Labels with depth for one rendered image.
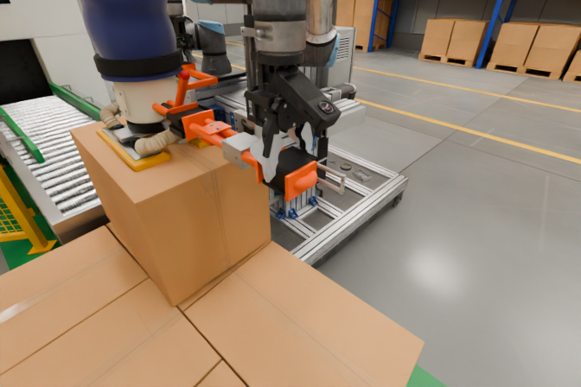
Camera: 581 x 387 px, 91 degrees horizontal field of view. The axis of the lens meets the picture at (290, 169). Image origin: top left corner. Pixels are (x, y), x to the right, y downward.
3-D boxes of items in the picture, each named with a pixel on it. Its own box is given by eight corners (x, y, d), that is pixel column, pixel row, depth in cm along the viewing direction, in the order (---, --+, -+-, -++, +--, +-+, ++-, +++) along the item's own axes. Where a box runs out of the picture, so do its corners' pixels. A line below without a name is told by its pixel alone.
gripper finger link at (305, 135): (297, 145, 60) (284, 111, 54) (319, 155, 57) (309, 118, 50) (288, 155, 59) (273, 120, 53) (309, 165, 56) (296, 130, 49)
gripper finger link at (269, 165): (252, 172, 54) (264, 124, 51) (273, 185, 50) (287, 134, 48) (239, 173, 51) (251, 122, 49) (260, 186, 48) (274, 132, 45)
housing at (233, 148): (221, 159, 62) (219, 140, 60) (246, 149, 67) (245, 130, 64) (241, 171, 58) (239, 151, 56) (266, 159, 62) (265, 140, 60)
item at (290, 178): (256, 182, 54) (254, 160, 51) (284, 168, 58) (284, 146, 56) (288, 202, 49) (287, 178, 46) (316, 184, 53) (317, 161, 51)
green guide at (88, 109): (52, 91, 281) (47, 82, 276) (64, 89, 288) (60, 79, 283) (123, 137, 192) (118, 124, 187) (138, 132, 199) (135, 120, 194)
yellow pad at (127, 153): (97, 135, 97) (91, 121, 94) (127, 126, 103) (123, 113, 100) (136, 173, 77) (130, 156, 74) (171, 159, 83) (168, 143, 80)
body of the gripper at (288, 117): (277, 113, 55) (276, 45, 49) (311, 125, 50) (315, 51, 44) (245, 123, 51) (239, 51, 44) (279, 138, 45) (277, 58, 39)
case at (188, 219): (106, 215, 122) (67, 129, 101) (192, 178, 146) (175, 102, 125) (172, 308, 86) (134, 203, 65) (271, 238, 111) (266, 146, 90)
